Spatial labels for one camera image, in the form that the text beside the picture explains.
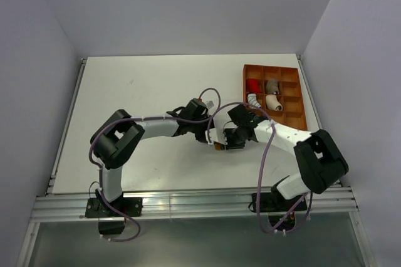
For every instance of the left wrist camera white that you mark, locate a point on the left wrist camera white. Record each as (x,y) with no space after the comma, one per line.
(208,104)

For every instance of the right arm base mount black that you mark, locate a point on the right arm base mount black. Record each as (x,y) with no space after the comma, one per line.
(270,202)

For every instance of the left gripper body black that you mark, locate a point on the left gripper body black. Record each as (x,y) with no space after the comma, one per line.
(198,130)

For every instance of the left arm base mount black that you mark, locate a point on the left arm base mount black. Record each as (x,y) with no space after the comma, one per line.
(97,209)

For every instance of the mustard yellow sock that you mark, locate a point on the mustard yellow sock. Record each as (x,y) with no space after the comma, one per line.
(219,147)

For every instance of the red rolled sock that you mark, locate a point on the red rolled sock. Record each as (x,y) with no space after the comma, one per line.
(253,85)

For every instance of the brown grey rolled sock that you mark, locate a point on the brown grey rolled sock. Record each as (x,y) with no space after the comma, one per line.
(272,87)

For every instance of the orange compartment tray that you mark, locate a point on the orange compartment tray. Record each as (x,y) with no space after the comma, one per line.
(290,94)

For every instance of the white grey striped rolled sock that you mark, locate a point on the white grey striped rolled sock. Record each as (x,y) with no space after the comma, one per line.
(254,99)

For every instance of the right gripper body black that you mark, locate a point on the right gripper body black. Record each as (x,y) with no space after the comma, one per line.
(235,138)

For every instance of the aluminium front rail frame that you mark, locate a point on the aluminium front rail frame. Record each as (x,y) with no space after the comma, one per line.
(188,204)

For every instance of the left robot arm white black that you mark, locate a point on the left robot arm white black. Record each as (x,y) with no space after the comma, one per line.
(114,143)

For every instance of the beige rolled sock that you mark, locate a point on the beige rolled sock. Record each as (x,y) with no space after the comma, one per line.
(272,103)

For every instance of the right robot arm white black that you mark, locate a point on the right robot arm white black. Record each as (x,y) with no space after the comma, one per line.
(320,162)

